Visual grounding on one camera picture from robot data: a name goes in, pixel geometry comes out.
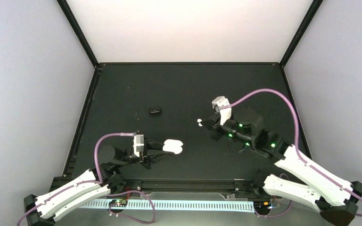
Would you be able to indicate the clear plastic sheet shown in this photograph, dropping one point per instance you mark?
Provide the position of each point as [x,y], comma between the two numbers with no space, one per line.
[287,214]

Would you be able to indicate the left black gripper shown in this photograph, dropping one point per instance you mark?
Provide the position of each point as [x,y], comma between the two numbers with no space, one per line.
[149,152]

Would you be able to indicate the black front mounting rail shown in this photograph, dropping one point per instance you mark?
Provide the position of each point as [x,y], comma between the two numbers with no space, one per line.
[242,188]

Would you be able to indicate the white earbud one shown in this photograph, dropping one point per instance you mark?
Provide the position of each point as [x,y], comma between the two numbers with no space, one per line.
[199,122]

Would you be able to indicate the white slotted cable duct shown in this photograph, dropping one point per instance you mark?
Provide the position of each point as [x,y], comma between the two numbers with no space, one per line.
[187,205]

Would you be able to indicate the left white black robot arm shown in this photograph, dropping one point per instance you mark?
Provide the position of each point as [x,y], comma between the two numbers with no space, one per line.
[103,180]

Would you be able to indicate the left black frame post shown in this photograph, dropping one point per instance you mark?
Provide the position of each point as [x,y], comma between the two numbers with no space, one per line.
[66,9]

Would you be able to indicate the black frame post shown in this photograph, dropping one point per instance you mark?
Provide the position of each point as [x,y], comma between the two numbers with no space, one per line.
[309,16]
[66,9]

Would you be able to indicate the white capsule object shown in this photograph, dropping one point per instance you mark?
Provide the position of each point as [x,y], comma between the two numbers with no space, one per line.
[173,146]

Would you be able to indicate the black earbud charging case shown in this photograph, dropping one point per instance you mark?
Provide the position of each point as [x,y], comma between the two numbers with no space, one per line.
[155,110]

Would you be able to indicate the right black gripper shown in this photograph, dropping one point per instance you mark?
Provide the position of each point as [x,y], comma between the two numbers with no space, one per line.
[210,123]

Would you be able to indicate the right black frame post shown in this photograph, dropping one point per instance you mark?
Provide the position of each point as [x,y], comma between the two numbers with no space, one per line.
[309,16]

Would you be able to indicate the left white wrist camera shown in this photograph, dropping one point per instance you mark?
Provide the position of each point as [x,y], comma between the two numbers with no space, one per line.
[138,145]

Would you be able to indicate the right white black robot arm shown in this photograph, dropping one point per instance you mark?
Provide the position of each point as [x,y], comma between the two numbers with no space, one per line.
[335,199]

